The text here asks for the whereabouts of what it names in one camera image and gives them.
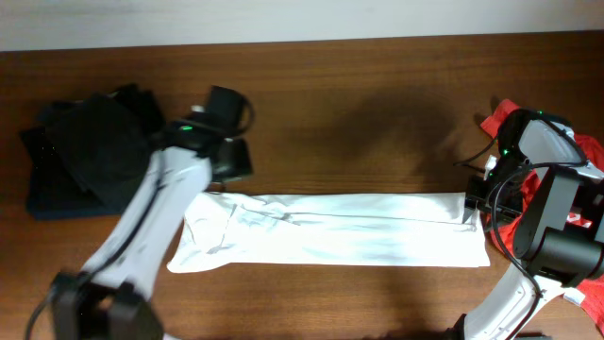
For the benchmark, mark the dark navy folded garment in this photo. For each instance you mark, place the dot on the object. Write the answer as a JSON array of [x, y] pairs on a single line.
[[53, 194]]

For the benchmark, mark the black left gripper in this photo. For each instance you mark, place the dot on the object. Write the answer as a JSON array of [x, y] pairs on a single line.
[[243, 167]]

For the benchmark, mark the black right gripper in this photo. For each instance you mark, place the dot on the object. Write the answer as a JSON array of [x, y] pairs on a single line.
[[473, 194]]

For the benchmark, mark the black folded garment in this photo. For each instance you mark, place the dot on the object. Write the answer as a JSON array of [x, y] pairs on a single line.
[[103, 141]]

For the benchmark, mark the white t-shirt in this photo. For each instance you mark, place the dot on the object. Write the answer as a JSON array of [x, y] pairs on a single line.
[[358, 229]]

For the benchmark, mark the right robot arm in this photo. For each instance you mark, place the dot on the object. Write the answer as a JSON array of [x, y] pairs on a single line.
[[545, 182]]

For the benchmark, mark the red t-shirt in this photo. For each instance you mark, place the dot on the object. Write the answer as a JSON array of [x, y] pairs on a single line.
[[592, 290]]

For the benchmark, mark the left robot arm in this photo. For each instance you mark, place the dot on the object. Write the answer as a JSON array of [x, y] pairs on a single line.
[[110, 297]]

